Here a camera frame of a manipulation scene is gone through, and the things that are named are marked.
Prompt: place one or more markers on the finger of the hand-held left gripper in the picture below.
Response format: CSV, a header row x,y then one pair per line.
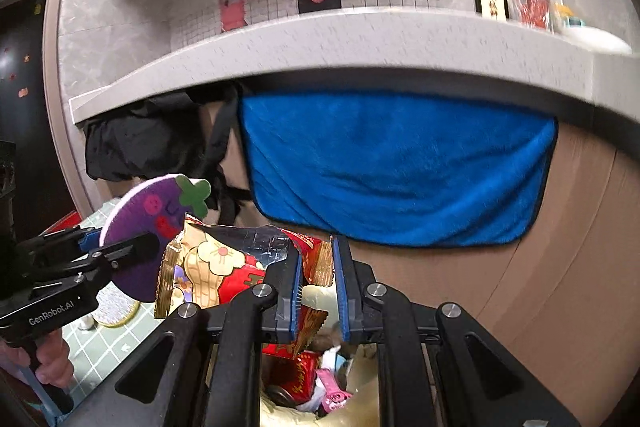
x,y
115,254
65,244

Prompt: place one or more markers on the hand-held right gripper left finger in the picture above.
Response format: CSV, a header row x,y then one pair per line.
x,y
296,292

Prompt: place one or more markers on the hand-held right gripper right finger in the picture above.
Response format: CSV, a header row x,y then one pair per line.
x,y
341,287

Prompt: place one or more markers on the peanut printed snack packet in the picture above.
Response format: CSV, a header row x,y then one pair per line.
x,y
225,267

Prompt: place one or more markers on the pale yellow plastic bag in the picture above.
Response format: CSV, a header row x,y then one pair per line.
x,y
300,419

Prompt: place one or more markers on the person's left hand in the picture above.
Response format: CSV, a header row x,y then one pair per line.
x,y
57,362

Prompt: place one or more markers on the gold rimmed round coaster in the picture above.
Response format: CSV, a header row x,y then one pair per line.
x,y
112,309

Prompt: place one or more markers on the green checked tablecloth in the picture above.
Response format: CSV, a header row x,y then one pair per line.
x,y
100,357

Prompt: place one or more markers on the red snack packet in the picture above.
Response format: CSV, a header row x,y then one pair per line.
x,y
305,377

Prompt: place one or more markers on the pink wrapper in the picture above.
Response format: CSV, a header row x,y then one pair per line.
x,y
332,394

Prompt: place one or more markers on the black cloth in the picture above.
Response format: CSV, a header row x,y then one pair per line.
x,y
140,142

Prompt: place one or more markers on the blue towel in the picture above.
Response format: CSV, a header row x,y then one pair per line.
x,y
390,167

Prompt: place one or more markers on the black refrigerator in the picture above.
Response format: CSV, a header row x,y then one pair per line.
x,y
25,82

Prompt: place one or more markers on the grey stone counter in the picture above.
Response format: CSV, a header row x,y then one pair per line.
x,y
350,42

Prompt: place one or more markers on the small yellow capped jar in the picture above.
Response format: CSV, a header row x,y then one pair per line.
x,y
567,17

